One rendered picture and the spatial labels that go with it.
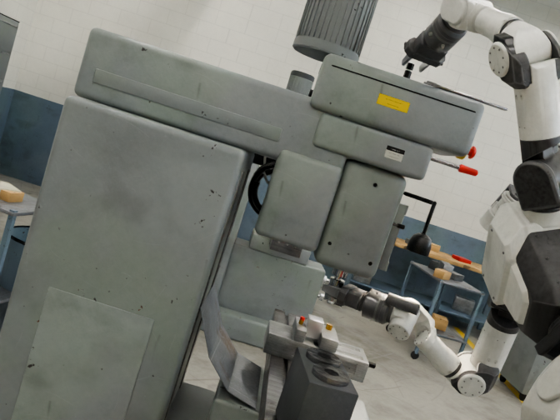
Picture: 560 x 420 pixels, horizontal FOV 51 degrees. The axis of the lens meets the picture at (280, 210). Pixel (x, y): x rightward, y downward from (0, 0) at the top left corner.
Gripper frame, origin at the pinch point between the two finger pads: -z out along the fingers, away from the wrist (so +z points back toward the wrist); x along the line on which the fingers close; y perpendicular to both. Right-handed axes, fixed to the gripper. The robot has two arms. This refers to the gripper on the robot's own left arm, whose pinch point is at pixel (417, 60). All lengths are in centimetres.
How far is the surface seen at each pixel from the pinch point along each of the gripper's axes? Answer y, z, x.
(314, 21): 2.5, -2.7, -31.6
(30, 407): -109, -61, -76
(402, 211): -37.4, -20.9, 10.7
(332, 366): -88, -12, -9
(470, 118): -17.2, 5.2, 15.1
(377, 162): -30.8, -9.4, -4.4
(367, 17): 7.3, 0.9, -17.5
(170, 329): -84, -39, -46
